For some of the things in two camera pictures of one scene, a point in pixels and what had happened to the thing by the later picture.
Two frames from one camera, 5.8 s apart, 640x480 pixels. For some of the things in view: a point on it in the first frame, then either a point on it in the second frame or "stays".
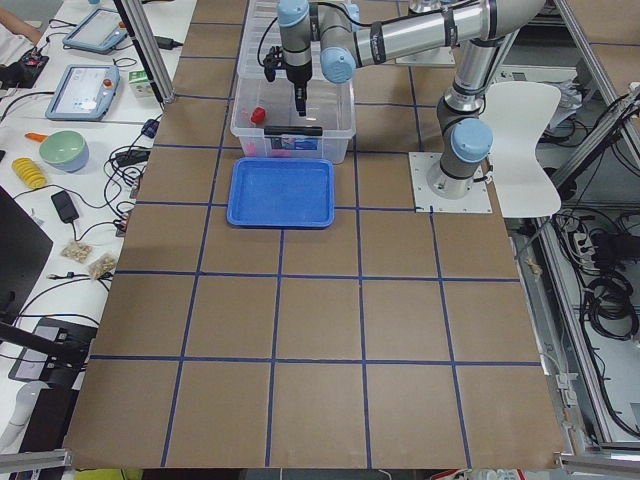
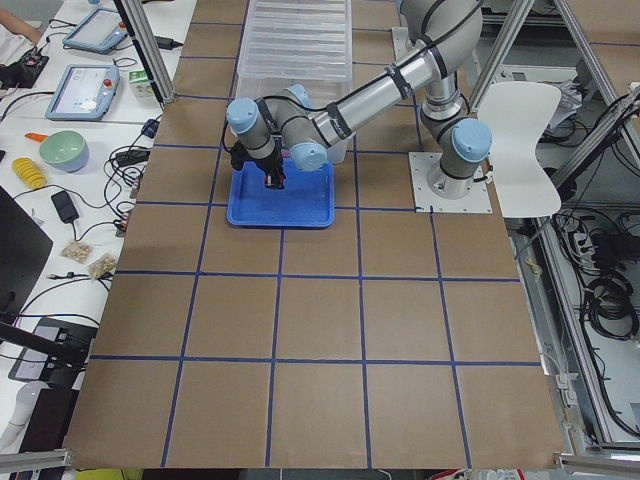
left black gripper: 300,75 -> 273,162
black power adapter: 64,206 stays
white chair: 517,114 stays
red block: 257,115 -> 268,179
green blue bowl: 65,150 stays
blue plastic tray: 280,192 stays
